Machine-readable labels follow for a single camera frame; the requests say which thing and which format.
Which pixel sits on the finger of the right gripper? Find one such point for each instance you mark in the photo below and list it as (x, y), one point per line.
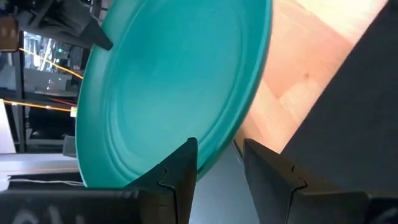
(98, 35)

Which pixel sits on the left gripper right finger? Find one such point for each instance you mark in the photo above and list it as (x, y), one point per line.
(273, 186)

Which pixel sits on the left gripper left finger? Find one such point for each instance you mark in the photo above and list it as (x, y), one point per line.
(174, 186)

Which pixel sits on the teal green plastic plate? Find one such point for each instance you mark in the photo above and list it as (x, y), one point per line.
(174, 77)

